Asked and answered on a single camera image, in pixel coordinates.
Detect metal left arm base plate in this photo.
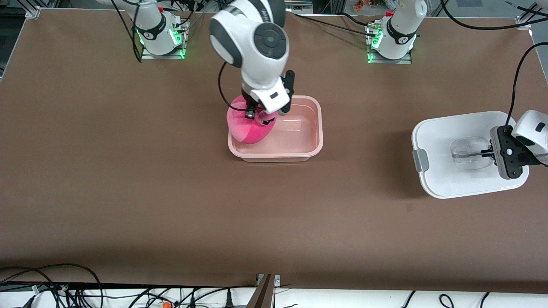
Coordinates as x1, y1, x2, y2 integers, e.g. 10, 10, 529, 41
366, 24, 413, 65

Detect pink plush toy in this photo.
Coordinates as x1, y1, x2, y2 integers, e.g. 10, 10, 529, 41
226, 95, 280, 144

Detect aluminium corner profile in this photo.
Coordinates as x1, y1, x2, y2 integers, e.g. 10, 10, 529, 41
515, 0, 548, 30

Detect short black table cable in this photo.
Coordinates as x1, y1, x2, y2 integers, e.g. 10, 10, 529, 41
338, 12, 371, 25

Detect black looped floor cable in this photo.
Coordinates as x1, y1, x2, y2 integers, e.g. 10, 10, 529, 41
0, 264, 104, 308

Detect long black table cable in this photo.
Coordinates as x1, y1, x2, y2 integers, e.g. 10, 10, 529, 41
292, 12, 379, 38

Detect white box lid grey clips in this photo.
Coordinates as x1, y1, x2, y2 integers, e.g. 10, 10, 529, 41
412, 110, 530, 200

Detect pink plastic storage box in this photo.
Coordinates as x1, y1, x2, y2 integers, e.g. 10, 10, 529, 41
228, 95, 324, 162

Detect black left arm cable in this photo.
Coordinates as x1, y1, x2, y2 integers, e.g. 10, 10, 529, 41
441, 0, 548, 127

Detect brown table cover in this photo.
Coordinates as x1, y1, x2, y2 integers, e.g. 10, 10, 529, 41
0, 9, 548, 295

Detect aluminium frame profile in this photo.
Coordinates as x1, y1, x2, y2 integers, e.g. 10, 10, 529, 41
246, 274, 281, 308

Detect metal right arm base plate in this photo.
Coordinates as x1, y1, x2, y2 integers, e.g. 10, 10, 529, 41
141, 19, 188, 59

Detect grey metal background frame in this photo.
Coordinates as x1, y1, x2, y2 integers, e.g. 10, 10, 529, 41
285, 0, 314, 14

